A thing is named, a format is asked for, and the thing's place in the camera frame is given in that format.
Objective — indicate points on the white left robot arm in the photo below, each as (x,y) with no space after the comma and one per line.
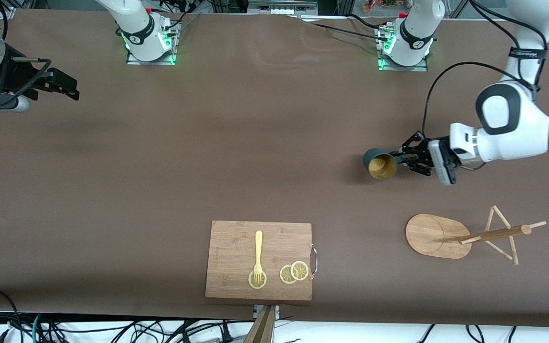
(503,138)

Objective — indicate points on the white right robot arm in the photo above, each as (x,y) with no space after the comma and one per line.
(136,24)

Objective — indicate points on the metal beam bracket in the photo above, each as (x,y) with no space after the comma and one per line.
(277,312)

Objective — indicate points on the yellow plastic fork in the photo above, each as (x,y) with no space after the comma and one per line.
(258,247)

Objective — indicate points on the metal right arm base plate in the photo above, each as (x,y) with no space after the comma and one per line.
(160,62)

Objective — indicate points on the teal mug with yellow inside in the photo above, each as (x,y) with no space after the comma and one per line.
(381,166)

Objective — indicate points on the bamboo cutting board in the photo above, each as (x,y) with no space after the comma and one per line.
(236,257)

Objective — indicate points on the wooden beam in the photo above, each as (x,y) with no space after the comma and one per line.
(261,328)

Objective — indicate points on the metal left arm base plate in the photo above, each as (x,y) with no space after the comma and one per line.
(417,68)

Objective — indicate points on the wooden cup rack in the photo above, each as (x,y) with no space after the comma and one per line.
(432,236)

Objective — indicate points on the lemon slice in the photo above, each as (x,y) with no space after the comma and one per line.
(285,275)
(251,283)
(299,270)

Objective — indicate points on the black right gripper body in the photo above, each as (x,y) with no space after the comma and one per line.
(15,76)

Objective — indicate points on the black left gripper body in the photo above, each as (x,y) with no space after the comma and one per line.
(422,156)

